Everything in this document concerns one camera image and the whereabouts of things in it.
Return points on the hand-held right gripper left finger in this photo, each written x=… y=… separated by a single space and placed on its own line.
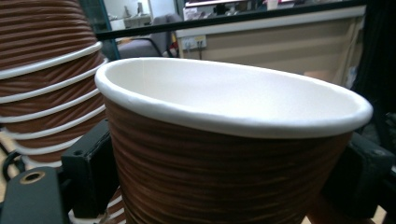
x=90 y=168

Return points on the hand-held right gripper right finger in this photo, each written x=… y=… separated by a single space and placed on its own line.
x=358 y=174

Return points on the stack of brown paper cups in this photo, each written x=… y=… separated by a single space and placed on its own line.
x=43 y=71

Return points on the single brown paper cup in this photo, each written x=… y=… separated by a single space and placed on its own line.
x=218 y=174

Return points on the black curtain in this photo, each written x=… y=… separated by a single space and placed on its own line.
x=378 y=62

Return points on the grey chair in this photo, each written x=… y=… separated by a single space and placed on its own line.
x=146 y=43

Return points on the beige partition panel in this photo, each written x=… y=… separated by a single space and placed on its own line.
x=280 y=46

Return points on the white wall socket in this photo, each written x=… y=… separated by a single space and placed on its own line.
x=194 y=42

